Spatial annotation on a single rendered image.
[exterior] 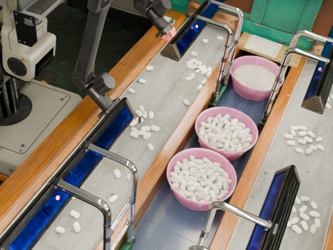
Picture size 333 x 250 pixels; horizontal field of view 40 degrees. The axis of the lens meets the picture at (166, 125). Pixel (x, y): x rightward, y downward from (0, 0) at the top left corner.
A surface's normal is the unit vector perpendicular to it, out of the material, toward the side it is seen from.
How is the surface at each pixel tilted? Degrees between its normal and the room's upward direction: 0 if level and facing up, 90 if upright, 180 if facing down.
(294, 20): 90
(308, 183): 0
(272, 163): 0
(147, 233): 0
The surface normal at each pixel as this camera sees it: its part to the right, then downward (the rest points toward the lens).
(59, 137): 0.10, -0.70
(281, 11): -0.43, 0.61
